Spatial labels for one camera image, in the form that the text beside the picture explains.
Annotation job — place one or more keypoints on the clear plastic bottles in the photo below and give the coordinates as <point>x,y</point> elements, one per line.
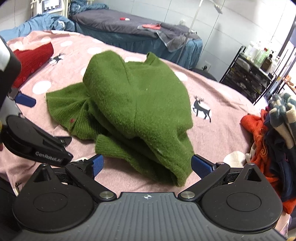
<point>256,52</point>

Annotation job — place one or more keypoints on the white floor lamp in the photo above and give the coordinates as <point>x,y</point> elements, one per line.
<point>205,20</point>

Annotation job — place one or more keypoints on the green knit cardigan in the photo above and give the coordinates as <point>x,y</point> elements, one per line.
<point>136,111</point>

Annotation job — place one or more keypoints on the orange knit garment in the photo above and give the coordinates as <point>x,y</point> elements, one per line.
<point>258,127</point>

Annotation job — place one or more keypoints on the dark navy garment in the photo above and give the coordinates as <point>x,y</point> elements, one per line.
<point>280,165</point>

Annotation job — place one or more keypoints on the small red white object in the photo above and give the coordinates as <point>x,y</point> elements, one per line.
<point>125,19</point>

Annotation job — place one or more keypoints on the brown glass bottle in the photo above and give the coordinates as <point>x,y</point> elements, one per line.
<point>266,63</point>

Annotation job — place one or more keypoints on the grey towel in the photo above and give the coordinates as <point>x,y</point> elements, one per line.
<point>173,36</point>

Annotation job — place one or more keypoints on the wall socket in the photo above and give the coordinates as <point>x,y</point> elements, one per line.
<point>206,66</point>

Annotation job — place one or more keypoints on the red knit sweater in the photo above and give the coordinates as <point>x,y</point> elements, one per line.
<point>31,61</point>

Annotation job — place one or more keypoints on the massage bed with grey cover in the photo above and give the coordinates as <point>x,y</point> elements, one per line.
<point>106,26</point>

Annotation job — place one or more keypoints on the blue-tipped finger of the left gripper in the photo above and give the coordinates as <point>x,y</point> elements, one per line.
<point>20,98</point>

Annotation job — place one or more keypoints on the black trolley cart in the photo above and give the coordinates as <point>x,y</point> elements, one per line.
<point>246,78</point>

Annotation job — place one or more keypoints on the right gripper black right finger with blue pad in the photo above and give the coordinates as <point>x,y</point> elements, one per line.
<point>212,175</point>

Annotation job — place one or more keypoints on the red cloth on bed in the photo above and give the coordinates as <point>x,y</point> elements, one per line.
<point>152,26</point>

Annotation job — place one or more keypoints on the blue crumpled bedding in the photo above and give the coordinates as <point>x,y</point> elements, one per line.
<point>40,22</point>

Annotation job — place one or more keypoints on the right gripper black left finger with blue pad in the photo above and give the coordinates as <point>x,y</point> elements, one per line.
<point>83,172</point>

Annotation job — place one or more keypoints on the white medical machine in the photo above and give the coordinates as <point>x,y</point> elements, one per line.
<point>58,7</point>

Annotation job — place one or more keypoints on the checkered plaid scarf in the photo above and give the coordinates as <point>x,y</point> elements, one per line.
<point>282,117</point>

